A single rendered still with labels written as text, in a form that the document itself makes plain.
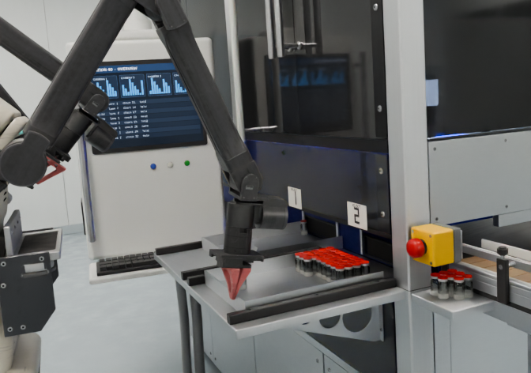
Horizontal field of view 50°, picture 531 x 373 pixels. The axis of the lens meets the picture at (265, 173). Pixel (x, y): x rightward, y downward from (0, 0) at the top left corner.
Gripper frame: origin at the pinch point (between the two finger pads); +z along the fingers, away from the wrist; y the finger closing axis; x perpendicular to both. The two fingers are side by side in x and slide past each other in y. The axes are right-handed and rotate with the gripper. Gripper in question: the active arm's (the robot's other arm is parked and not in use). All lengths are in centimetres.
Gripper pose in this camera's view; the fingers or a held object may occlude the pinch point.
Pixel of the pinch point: (232, 295)
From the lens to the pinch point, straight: 124.2
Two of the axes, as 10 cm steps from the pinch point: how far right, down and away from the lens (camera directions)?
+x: -4.1, -0.8, 9.1
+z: -1.0, 9.9, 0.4
